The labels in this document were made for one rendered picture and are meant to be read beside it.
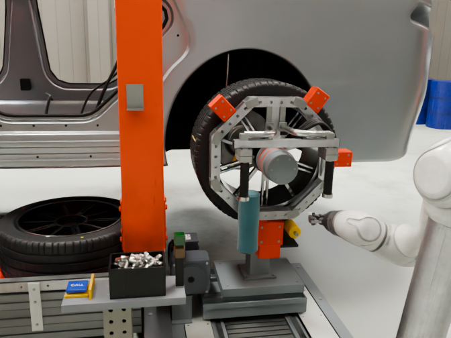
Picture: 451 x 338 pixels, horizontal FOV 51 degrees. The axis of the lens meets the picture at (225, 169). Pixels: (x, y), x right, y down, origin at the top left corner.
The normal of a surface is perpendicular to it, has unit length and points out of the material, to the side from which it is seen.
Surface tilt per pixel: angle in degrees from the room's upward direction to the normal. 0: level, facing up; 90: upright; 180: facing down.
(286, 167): 90
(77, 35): 90
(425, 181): 85
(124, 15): 90
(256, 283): 0
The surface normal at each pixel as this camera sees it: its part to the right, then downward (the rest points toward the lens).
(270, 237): 0.17, 0.25
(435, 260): -0.67, 0.24
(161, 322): 0.02, -0.97
